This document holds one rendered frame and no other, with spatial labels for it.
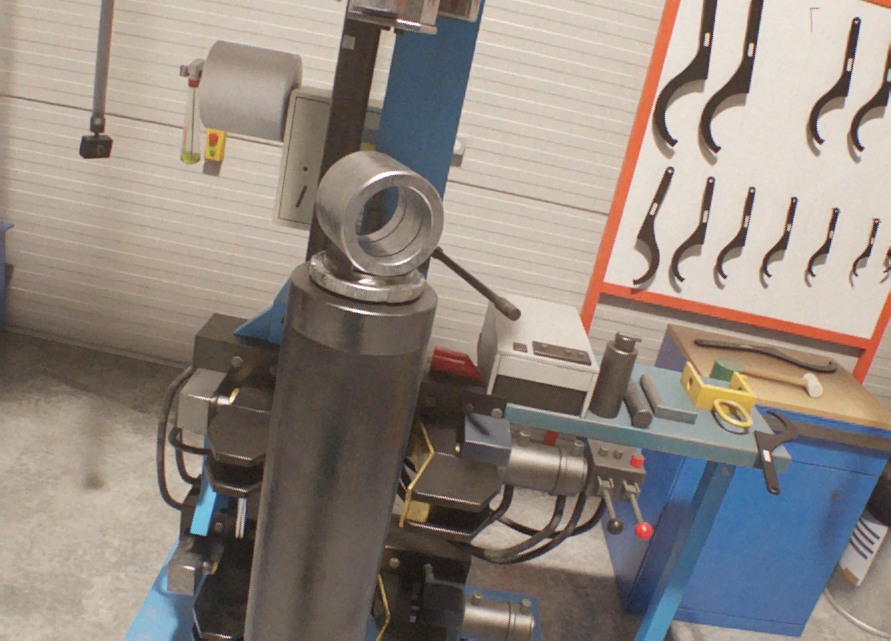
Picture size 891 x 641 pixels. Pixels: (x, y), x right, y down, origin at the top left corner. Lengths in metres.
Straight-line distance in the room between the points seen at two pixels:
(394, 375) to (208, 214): 2.68
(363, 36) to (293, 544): 1.06
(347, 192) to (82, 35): 2.86
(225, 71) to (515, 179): 1.59
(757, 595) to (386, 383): 2.27
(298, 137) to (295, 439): 1.30
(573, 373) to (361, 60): 0.83
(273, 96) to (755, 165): 2.20
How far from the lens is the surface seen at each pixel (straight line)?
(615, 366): 1.80
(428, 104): 1.81
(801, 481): 2.88
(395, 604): 1.97
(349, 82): 1.75
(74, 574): 2.78
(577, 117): 3.45
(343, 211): 1.01
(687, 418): 1.97
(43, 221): 4.02
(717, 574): 3.02
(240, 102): 2.28
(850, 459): 2.91
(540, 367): 1.75
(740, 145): 3.61
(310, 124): 2.27
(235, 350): 1.80
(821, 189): 3.79
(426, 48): 1.80
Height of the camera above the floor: 1.84
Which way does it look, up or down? 20 degrees down
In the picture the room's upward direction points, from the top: 12 degrees clockwise
